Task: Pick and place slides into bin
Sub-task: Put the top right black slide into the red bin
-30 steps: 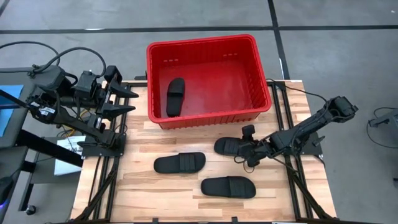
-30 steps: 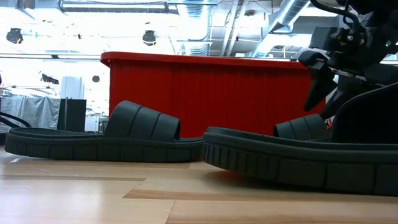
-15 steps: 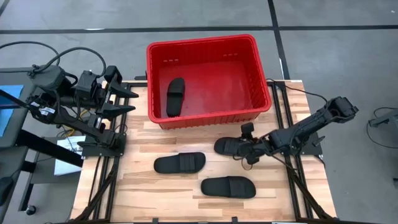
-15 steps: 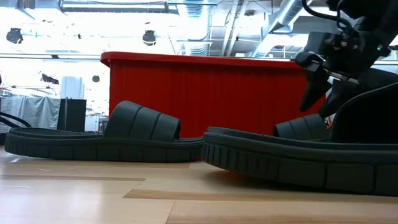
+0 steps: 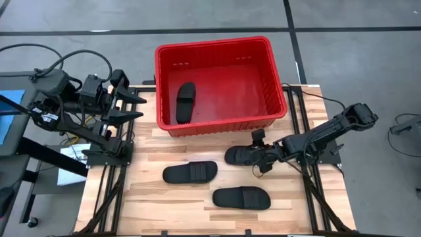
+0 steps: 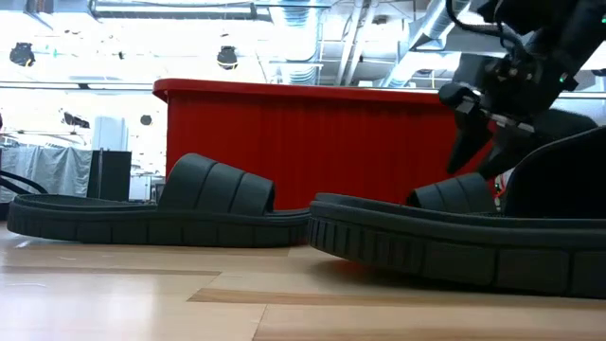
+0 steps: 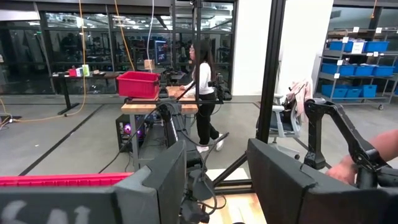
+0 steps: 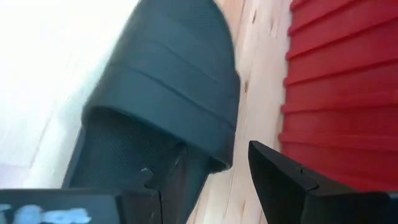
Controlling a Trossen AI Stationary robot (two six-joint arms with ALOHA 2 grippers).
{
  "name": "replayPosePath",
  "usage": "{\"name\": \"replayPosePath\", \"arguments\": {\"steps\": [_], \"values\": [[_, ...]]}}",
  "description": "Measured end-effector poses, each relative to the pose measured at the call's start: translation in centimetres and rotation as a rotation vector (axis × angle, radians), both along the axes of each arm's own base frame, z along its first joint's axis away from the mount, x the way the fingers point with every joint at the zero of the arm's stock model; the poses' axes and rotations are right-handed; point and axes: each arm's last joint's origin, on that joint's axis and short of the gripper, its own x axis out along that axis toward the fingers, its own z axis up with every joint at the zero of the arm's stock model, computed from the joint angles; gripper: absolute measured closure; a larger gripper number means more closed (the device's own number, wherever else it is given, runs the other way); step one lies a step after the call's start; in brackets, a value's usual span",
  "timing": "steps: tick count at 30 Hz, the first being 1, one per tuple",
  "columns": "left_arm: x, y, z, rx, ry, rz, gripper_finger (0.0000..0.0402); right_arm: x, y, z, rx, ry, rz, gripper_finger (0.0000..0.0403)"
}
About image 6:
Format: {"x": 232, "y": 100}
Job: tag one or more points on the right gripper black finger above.
{"x": 471, "y": 137}
{"x": 509, "y": 151}

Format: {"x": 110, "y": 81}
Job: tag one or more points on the dark grey foam slide sandal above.
{"x": 473, "y": 246}
{"x": 454, "y": 196}
{"x": 213, "y": 189}

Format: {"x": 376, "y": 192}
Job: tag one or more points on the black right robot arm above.
{"x": 582, "y": 28}

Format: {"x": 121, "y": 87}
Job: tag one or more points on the red plastic bin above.
{"x": 308, "y": 142}

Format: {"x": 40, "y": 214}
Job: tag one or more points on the red ribbon tag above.
{"x": 498, "y": 182}

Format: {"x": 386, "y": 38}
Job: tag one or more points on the black ceiling dome lamp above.
{"x": 227, "y": 58}
{"x": 22, "y": 54}

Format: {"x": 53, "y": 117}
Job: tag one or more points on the white cabinet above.
{"x": 110, "y": 132}

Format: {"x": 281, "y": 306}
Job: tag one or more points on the black box cabinet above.
{"x": 111, "y": 175}

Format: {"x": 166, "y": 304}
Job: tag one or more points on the grey cloth cover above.
{"x": 57, "y": 170}

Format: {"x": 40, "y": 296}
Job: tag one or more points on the silver spiral air duct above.
{"x": 435, "y": 19}
{"x": 296, "y": 14}

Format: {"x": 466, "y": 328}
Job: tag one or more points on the dark round wall object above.
{"x": 146, "y": 120}

